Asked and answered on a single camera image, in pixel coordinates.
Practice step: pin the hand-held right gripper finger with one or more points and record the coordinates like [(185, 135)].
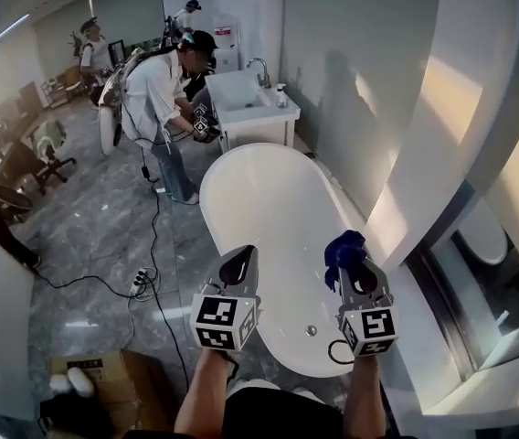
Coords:
[(383, 291), (347, 293)]

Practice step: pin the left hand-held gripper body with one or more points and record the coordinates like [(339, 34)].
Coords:
[(216, 320)]

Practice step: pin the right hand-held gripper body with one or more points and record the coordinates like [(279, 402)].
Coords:
[(371, 329)]

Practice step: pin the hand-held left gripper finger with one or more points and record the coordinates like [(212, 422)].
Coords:
[(255, 281), (214, 281)]

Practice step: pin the blue cloth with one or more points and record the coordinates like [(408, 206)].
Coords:
[(344, 249)]

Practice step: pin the white bathtub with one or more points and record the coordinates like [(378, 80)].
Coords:
[(278, 208)]

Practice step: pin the person's right forearm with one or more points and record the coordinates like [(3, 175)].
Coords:
[(363, 400)]

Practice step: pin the person's left forearm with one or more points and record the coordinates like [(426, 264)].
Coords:
[(204, 396)]

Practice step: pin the chrome bathtub drain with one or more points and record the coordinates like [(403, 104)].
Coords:
[(310, 330)]

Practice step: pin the white power strip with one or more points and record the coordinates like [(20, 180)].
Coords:
[(138, 281)]

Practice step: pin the brown cardboard box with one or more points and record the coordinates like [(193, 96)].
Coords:
[(118, 377)]

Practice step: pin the white rounded object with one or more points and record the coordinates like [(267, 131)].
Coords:
[(77, 380)]

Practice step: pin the white sink cabinet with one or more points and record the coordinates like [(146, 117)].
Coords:
[(250, 117)]

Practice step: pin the black bag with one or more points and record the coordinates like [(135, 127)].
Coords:
[(77, 416)]

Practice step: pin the small soap bottle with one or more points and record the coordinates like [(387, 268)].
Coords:
[(281, 98)]

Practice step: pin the chrome faucet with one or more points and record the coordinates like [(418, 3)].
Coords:
[(264, 73)]

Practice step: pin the pale green office chair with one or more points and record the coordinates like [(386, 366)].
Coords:
[(51, 135)]

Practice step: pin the white water dispenser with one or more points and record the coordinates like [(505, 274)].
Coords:
[(227, 39)]

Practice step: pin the small metal rack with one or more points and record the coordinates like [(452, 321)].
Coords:
[(54, 92)]

